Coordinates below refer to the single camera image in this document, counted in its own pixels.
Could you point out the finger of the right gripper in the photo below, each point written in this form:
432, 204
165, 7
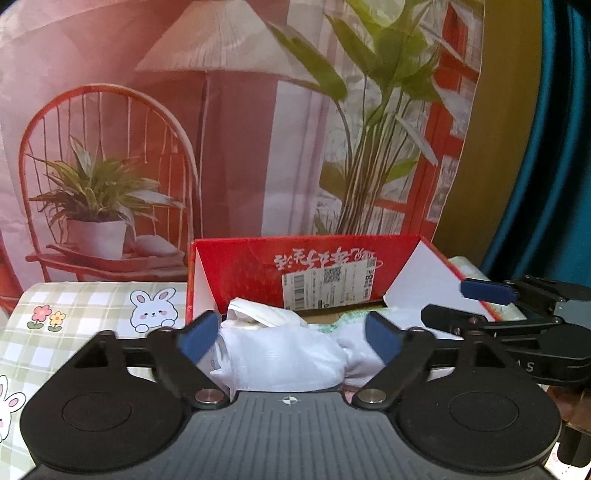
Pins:
486, 291
459, 322

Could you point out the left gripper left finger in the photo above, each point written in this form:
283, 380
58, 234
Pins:
176, 353

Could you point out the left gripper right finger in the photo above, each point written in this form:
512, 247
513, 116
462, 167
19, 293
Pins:
406, 355

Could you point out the teal curtain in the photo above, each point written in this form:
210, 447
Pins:
545, 229

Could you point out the white cloth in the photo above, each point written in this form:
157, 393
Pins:
269, 349

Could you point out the red strawberry cardboard box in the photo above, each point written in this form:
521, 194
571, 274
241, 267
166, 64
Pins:
323, 272

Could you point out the white green soft packet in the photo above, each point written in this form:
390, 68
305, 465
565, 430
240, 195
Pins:
352, 324

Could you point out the green checkered tablecloth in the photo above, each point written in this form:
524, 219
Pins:
52, 320

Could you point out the printed living room backdrop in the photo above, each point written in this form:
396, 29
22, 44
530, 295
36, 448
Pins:
131, 128

